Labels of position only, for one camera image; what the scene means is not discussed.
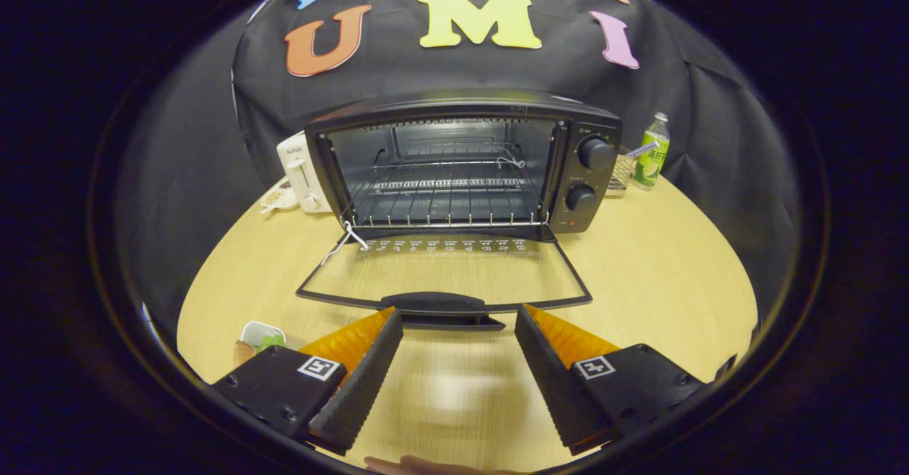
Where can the small brown object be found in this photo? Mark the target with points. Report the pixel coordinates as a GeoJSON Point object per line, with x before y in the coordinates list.
{"type": "Point", "coordinates": [244, 353]}

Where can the small white dish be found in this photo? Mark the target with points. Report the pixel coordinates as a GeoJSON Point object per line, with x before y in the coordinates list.
{"type": "Point", "coordinates": [278, 197]}

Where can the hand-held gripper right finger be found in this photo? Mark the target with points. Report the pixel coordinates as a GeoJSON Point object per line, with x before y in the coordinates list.
{"type": "Point", "coordinates": [554, 390]}

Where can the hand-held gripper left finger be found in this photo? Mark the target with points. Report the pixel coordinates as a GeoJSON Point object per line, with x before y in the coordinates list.
{"type": "Point", "coordinates": [362, 390]}

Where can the black toaster oven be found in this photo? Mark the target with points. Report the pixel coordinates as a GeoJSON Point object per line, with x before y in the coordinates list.
{"type": "Point", "coordinates": [454, 106]}

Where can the white pop-up toaster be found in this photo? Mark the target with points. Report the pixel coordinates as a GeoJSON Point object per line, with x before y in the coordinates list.
{"type": "Point", "coordinates": [298, 170]}

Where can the green label drink bottle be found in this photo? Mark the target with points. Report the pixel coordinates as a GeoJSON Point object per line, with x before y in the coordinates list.
{"type": "Point", "coordinates": [650, 162]}

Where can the white bowl with greens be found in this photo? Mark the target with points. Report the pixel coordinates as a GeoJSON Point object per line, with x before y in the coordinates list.
{"type": "Point", "coordinates": [264, 340]}

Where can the blue white striped straw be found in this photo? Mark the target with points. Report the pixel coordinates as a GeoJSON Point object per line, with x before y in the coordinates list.
{"type": "Point", "coordinates": [643, 150]}

